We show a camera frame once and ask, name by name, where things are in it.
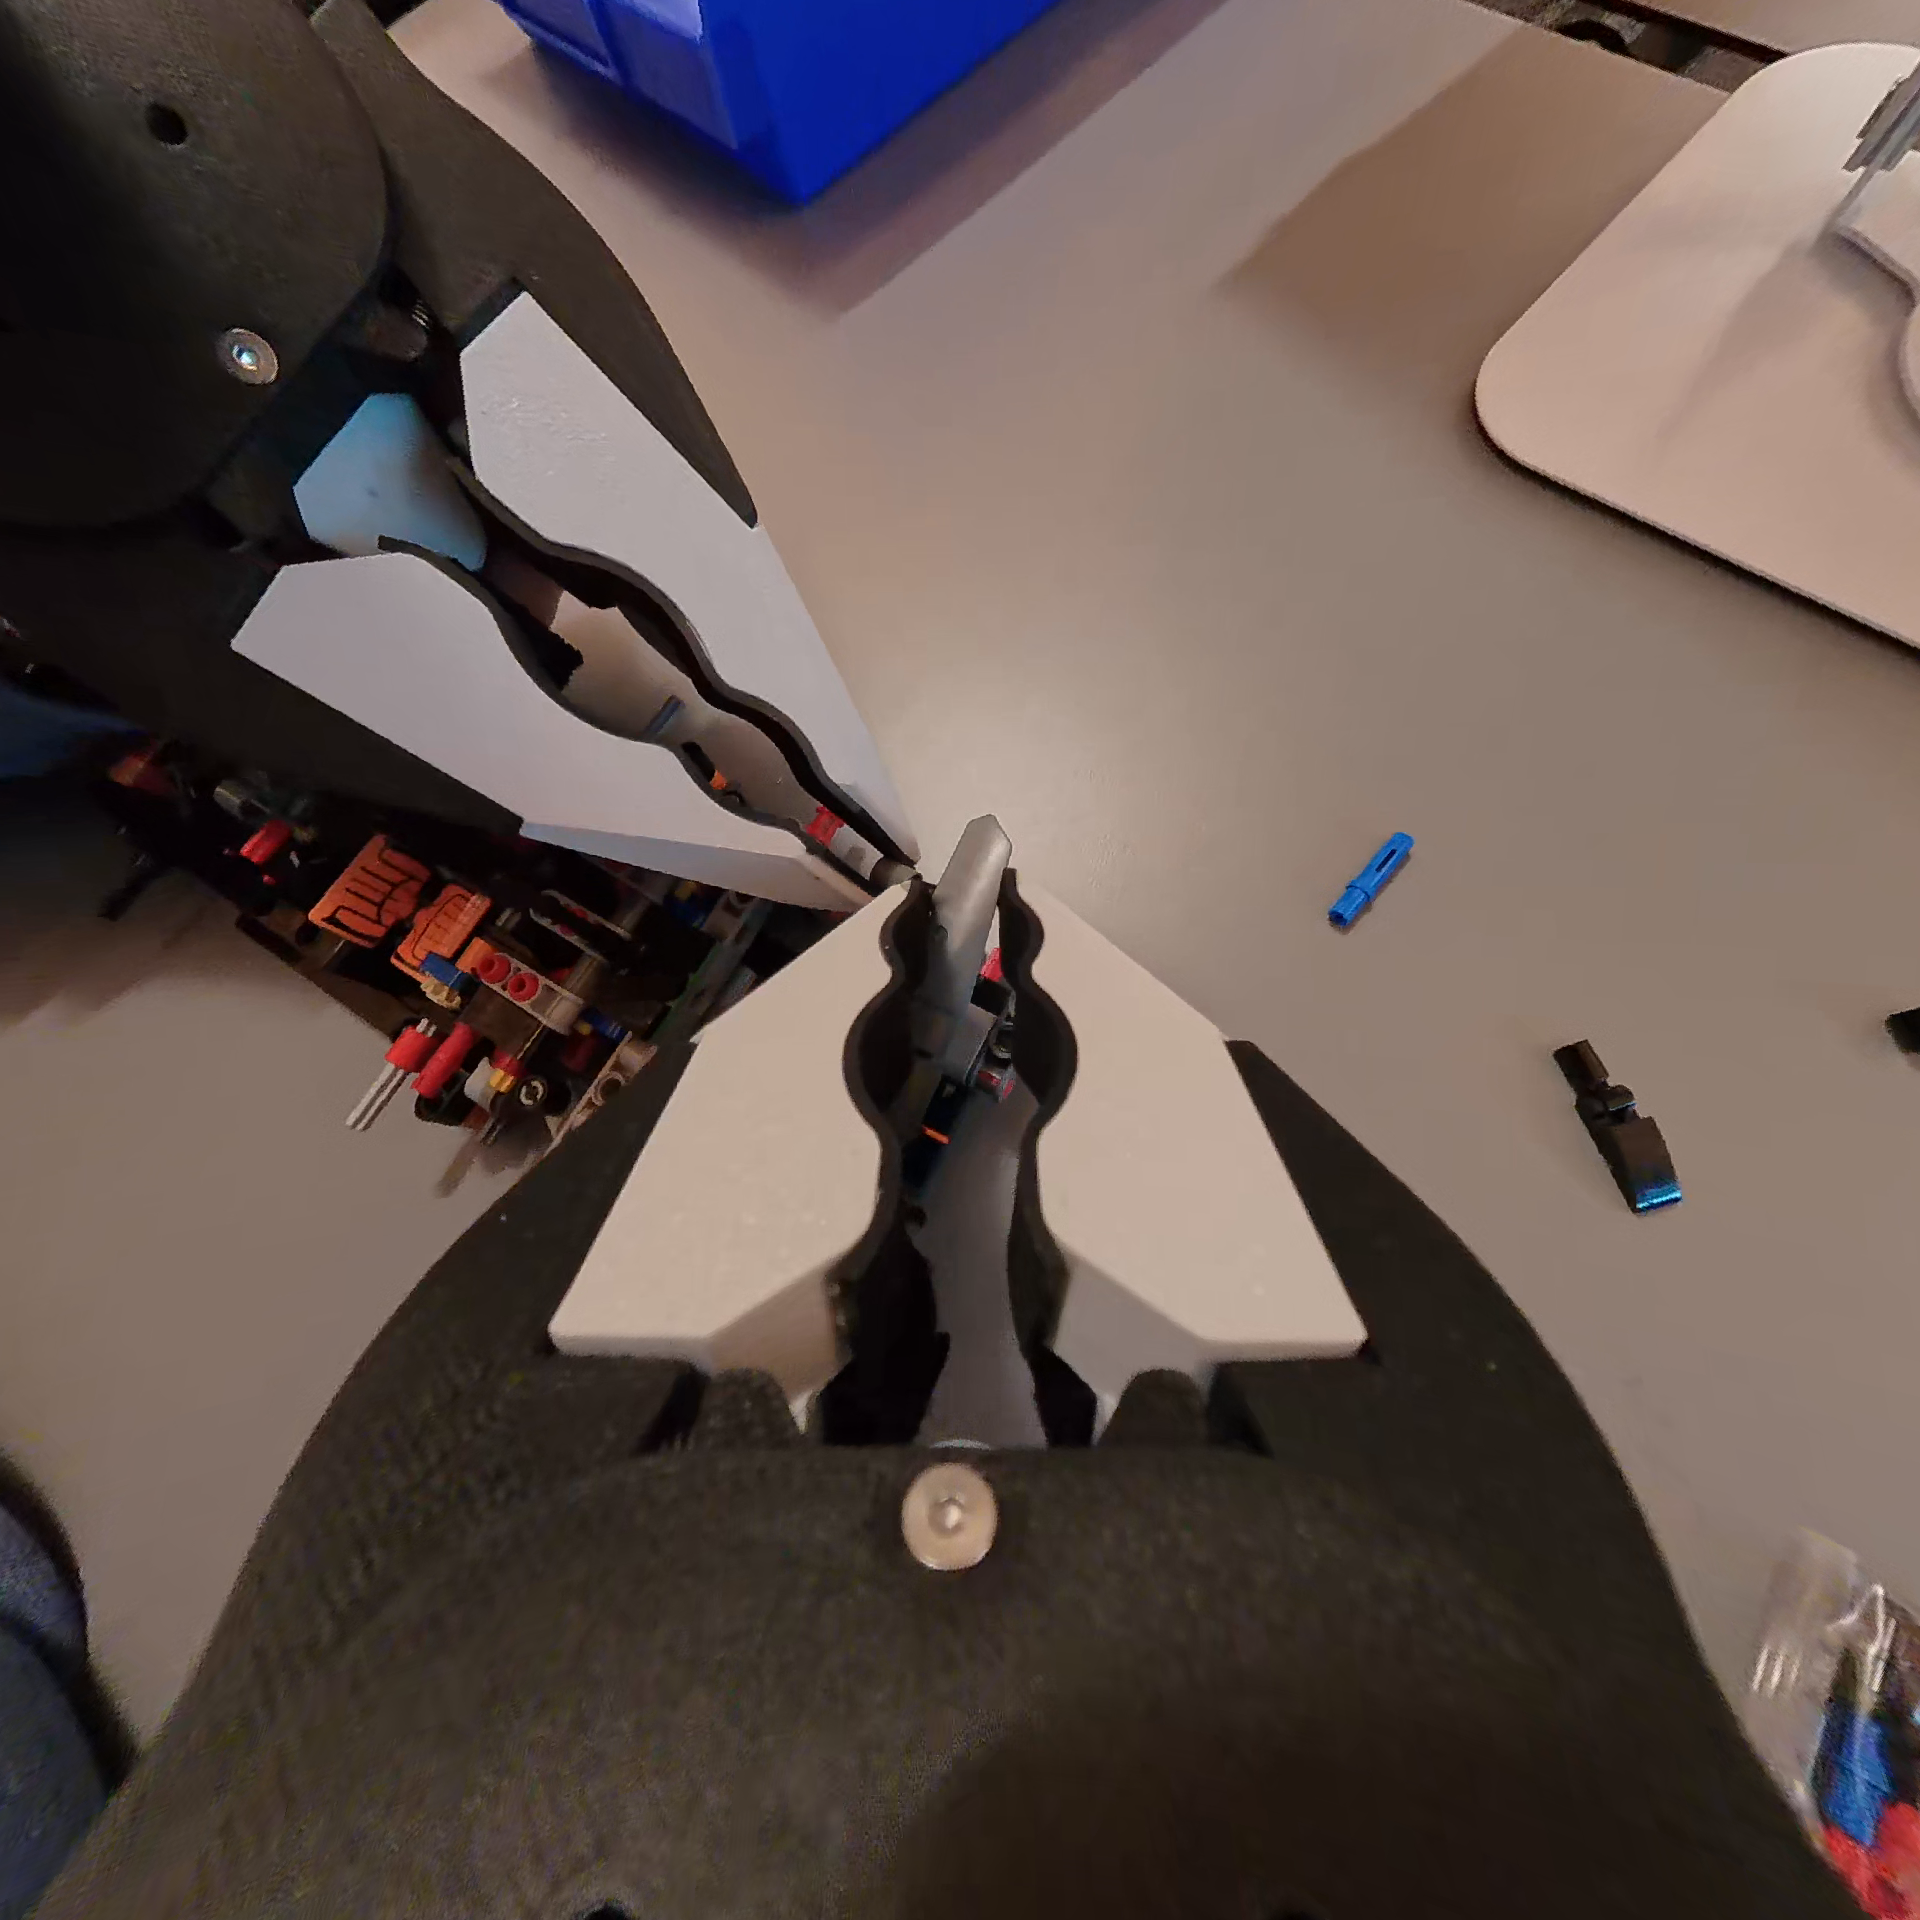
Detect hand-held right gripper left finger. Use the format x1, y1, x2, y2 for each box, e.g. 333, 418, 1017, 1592
544, 883, 921, 1445

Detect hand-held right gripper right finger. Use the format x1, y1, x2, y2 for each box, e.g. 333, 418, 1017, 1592
991, 875, 1370, 1445

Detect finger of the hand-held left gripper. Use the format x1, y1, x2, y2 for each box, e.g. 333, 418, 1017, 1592
231, 534, 889, 913
291, 290, 924, 873

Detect grey toy brick vehicle model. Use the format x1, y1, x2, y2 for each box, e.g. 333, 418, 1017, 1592
97, 572, 1037, 1200

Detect person's left forearm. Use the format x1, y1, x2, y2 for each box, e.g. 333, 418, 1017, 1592
0, 678, 144, 784

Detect blue plastic connector pin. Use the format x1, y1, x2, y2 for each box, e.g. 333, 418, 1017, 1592
1325, 830, 1417, 933

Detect glossy black connector piece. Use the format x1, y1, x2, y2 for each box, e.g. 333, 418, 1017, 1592
1550, 1038, 1685, 1216

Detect blue plastic storage bin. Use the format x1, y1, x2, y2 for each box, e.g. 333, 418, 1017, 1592
497, 0, 1072, 206

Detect person's blue jeans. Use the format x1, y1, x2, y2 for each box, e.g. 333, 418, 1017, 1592
0, 1457, 132, 1920

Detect clear bag of small parts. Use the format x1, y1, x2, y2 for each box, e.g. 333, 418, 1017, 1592
1745, 1528, 1920, 1868

